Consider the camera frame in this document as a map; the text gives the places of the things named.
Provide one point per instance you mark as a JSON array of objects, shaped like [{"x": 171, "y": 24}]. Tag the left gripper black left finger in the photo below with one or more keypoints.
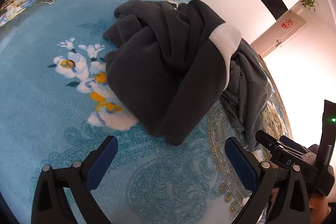
[{"x": 50, "y": 203}]

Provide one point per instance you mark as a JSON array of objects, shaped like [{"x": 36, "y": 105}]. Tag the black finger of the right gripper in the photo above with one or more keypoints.
[
  {"x": 292, "y": 147},
  {"x": 269, "y": 142}
]

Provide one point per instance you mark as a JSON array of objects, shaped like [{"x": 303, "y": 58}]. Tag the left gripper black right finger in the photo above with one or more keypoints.
[{"x": 291, "y": 204}]

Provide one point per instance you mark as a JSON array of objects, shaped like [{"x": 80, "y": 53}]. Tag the person's right hand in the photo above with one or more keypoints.
[{"x": 319, "y": 209}]

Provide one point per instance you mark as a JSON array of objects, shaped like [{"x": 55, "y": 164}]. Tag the blue floral bed blanket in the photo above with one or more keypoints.
[{"x": 56, "y": 108}]

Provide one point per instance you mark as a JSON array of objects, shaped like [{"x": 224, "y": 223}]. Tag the white door with red ornament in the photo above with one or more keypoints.
[{"x": 286, "y": 27}]

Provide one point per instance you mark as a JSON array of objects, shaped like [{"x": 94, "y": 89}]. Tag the dark navy fleece jacket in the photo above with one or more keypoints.
[{"x": 172, "y": 63}]

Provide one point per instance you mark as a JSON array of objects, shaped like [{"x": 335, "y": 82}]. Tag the hanging green plant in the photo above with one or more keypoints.
[{"x": 309, "y": 4}]

